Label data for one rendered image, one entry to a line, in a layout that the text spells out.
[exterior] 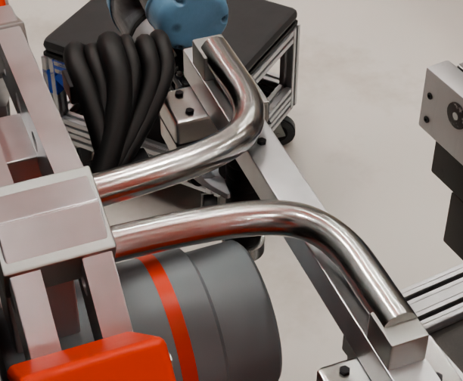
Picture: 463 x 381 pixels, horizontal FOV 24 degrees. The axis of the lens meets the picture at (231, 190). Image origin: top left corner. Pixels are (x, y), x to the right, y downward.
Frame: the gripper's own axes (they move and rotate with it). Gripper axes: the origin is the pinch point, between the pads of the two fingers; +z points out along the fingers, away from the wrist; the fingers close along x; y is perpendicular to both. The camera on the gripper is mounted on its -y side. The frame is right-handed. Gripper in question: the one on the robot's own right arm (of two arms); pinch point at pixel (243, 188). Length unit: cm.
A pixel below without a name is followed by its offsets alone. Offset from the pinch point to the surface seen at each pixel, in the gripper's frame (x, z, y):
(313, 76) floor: 66, -118, -83
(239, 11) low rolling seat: 40, -102, -49
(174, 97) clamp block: -6.4, -1.1, 12.0
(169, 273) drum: -13.0, 16.6, 9.0
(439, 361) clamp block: 0.8, 34.2, 12.0
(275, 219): -6.8, 22.5, 17.8
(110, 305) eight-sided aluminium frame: -21.3, 32.5, 24.8
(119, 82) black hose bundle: -13.0, 6.0, 20.3
